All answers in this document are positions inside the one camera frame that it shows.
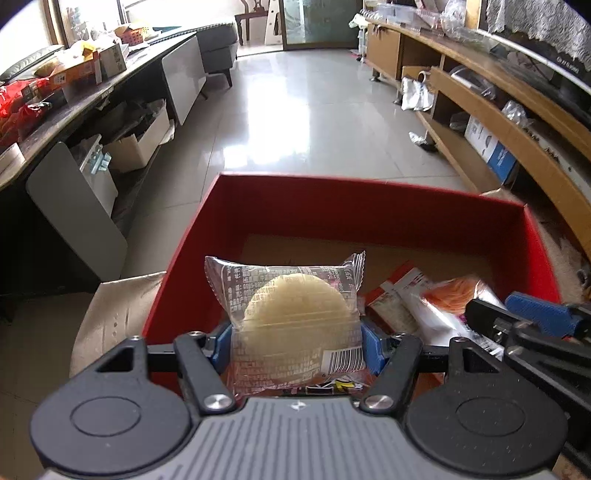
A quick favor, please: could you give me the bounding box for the wooden chair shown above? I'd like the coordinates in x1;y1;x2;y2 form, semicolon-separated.
235;0;269;44

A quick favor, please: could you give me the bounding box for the clear plastic container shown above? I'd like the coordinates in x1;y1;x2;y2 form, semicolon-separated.
450;65;498;100

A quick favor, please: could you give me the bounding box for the round pastry clear packet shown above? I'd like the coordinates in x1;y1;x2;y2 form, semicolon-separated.
204;251;368;398

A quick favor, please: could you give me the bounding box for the glass sliding door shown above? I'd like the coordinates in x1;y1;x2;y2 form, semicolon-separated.
281;0;365;51

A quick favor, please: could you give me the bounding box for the grey sofa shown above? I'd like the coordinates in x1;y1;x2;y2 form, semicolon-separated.
198;21;239;88

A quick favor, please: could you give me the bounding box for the dark long side cabinet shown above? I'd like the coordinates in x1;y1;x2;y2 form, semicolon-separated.
0;32;208;296

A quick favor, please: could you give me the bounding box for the crumpled plastic wrapper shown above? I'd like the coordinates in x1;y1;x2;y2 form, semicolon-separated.
409;131;437;152

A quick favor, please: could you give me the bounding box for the white lace cloth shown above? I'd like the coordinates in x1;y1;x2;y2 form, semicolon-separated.
487;0;591;61

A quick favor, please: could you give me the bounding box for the grey cardboard box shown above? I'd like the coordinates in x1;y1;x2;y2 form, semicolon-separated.
99;44;128;79

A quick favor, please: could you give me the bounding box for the black yellow printed packet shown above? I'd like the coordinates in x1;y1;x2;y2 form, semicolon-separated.
277;376;370;397

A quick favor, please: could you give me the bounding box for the crinkled plastic bag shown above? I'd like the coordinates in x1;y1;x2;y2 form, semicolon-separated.
501;100;532;128

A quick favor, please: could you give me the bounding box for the pile of red packets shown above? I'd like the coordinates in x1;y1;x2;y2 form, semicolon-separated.
0;78;50;139

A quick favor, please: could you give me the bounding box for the white wooden stand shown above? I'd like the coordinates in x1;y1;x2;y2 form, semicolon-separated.
264;0;285;45

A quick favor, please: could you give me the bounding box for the white storage box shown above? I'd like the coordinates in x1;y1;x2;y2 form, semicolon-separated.
104;108;172;174

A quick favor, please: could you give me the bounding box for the blue white box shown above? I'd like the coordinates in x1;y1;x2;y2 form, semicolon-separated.
464;115;520;183

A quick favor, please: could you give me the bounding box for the pile of clear plastic bags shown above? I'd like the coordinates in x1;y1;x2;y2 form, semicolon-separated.
369;0;462;33

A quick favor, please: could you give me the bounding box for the yellow basket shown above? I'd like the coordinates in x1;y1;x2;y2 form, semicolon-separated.
115;24;160;45

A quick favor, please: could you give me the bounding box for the black television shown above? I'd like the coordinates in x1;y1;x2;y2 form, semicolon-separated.
475;18;591;112

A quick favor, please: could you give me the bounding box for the white container blue latch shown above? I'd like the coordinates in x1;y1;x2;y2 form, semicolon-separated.
74;134;119;217

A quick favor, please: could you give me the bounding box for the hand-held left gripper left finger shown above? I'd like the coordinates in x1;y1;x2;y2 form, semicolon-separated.
92;323;237;414

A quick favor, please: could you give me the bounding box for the red cardboard box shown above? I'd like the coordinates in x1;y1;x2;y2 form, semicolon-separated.
141;173;561;407

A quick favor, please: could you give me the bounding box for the wooden television stand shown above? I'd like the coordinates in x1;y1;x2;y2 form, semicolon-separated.
365;14;591;266

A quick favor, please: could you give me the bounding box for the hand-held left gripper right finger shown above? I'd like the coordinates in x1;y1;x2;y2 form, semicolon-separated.
359;322;504;414

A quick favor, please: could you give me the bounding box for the white flat box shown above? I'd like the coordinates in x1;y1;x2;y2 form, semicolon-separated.
0;142;26;174

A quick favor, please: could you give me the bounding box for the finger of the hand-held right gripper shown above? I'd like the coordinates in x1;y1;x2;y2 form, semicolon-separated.
464;299;519;352
505;292;591;339

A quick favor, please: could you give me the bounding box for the orange white box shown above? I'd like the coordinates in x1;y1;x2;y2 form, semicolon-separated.
48;62;102;91

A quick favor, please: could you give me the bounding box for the clear bag of golden snacks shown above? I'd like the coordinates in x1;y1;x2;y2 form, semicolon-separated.
402;274;506;361

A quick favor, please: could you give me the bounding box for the white plastic bag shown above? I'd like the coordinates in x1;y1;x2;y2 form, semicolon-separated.
401;76;435;112

